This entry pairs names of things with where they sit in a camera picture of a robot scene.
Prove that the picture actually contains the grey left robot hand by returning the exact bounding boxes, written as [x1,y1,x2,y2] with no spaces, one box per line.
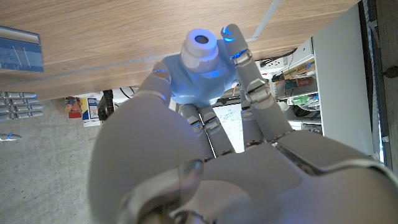
[88,24,398,224]

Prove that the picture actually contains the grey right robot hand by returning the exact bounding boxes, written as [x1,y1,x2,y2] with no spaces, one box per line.
[0,91,44,143]

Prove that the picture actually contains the blue toy camera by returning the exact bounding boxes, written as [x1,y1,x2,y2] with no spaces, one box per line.
[160,28,241,109]

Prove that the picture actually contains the blue hardcover book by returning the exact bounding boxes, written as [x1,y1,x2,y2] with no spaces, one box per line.
[0,25,44,73]

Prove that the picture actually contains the red lidded clear jar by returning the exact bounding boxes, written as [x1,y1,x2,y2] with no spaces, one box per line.
[65,97,82,119]

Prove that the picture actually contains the white wipes canister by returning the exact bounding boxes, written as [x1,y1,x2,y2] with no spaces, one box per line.
[81,96,101,127]

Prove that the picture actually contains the green package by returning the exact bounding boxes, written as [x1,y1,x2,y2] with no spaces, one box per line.
[292,95,318,106]

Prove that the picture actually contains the white power strip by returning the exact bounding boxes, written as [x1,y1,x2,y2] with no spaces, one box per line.
[261,57,289,72]

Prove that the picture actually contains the cardboard box in shelf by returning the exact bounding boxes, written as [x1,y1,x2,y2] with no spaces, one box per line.
[282,62,317,80]

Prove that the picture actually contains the white shelf cabinet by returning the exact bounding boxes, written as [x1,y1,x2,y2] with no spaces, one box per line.
[259,2,374,156]

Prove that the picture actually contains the black power cord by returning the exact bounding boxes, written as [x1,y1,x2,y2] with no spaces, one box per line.
[262,48,299,68]

